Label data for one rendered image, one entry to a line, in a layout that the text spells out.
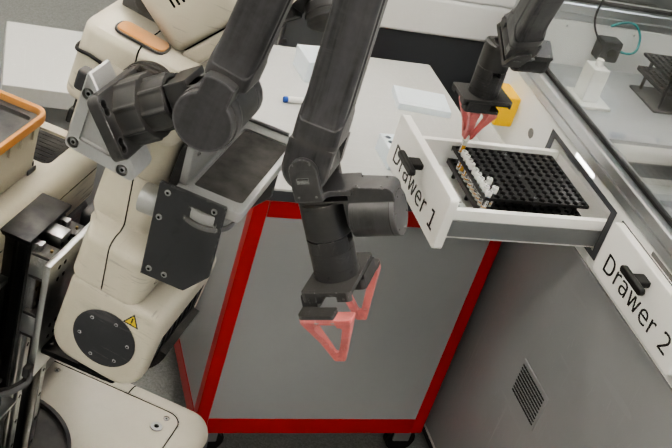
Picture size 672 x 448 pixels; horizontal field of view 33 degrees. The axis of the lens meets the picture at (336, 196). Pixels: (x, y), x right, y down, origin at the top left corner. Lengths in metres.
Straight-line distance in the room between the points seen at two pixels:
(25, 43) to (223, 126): 1.19
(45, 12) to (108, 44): 2.88
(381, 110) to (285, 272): 0.47
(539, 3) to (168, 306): 0.75
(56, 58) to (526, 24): 1.01
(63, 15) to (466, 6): 1.92
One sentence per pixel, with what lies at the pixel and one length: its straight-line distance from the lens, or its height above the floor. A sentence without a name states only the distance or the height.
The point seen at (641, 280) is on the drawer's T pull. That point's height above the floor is 0.91.
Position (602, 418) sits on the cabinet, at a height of 0.62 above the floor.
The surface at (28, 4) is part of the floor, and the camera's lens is 4.40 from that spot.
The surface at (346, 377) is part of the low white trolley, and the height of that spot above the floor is 0.26.
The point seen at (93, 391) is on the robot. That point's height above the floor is 0.28.
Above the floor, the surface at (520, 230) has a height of 0.86.
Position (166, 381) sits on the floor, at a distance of 2.79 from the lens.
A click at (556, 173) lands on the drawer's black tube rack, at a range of 2.22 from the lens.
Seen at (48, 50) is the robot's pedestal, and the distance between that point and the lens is 2.44.
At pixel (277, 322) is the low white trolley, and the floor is 0.42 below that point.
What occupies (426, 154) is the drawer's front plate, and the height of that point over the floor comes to 0.93.
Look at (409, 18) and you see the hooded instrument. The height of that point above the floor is 0.84.
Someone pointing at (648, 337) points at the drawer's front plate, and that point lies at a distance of 2.00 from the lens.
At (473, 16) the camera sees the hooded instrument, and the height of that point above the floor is 0.87.
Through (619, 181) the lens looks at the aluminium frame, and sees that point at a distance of 2.11.
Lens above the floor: 1.88
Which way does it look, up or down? 31 degrees down
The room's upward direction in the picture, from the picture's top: 18 degrees clockwise
